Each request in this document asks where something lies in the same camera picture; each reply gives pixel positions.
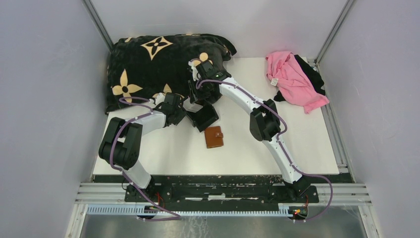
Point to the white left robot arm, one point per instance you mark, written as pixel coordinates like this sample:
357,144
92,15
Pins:
120,146

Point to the white card stack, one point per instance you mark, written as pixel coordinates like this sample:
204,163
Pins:
191,107

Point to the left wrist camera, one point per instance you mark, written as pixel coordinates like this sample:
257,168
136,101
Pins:
158,98

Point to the black floral plush pillow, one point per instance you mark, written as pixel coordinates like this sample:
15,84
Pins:
146,66

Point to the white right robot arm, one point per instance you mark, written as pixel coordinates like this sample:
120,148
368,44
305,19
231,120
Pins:
265,125

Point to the black cloth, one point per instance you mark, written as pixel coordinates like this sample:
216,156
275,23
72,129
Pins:
311,74

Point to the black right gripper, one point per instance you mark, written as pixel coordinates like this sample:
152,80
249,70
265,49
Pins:
194,96

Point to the pink cloth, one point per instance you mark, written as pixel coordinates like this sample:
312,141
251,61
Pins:
295,77

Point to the brown leather card holder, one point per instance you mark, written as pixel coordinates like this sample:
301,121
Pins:
213,137

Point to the white slotted cable duct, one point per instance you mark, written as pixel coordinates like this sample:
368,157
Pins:
142,210

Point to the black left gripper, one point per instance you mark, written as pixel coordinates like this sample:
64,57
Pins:
182,114

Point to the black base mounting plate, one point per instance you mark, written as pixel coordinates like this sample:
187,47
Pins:
229,193

